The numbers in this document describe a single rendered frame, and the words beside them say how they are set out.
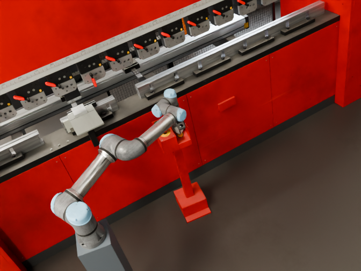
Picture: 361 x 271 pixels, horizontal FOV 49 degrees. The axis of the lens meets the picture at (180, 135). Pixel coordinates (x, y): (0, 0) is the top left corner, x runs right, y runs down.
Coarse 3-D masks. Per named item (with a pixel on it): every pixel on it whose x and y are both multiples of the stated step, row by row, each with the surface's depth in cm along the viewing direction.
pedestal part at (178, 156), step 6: (180, 150) 276; (174, 156) 282; (180, 156) 279; (180, 162) 283; (180, 168) 286; (186, 168) 288; (180, 174) 289; (186, 174) 291; (180, 180) 301; (186, 180) 295; (186, 186) 298; (186, 192) 302; (192, 192) 305
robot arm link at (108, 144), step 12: (108, 144) 219; (96, 156) 220; (108, 156) 218; (96, 168) 215; (84, 180) 212; (96, 180) 217; (60, 192) 213; (72, 192) 208; (84, 192) 212; (60, 204) 205; (60, 216) 205
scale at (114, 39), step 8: (208, 0) 268; (184, 8) 263; (192, 8) 265; (168, 16) 260; (144, 24) 255; (152, 24) 258; (128, 32) 253; (136, 32) 256; (112, 40) 251; (88, 48) 246; (96, 48) 248; (72, 56) 244; (56, 64) 242; (32, 72) 237; (40, 72) 240; (16, 80) 235; (0, 88) 233
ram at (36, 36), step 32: (0, 0) 210; (32, 0) 217; (64, 0) 225; (96, 0) 233; (128, 0) 242; (160, 0) 252; (192, 0) 262; (0, 32) 218; (32, 32) 226; (64, 32) 234; (96, 32) 243; (0, 64) 227; (32, 64) 235; (64, 64) 244
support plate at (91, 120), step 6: (90, 108) 266; (72, 114) 265; (90, 114) 260; (96, 114) 259; (72, 120) 259; (78, 120) 257; (84, 120) 256; (90, 120) 255; (96, 120) 254; (102, 120) 252; (78, 126) 253; (84, 126) 251; (90, 126) 250; (96, 126) 249; (78, 132) 248; (84, 132) 247
